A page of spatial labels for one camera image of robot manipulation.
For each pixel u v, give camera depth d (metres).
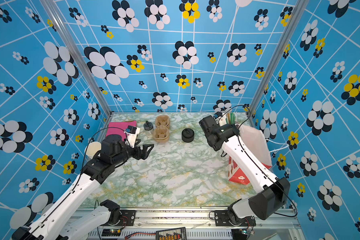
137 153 0.63
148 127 0.98
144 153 0.64
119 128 0.58
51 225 0.39
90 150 0.83
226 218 0.72
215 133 0.51
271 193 0.39
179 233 0.69
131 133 0.61
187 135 1.01
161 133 1.02
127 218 0.73
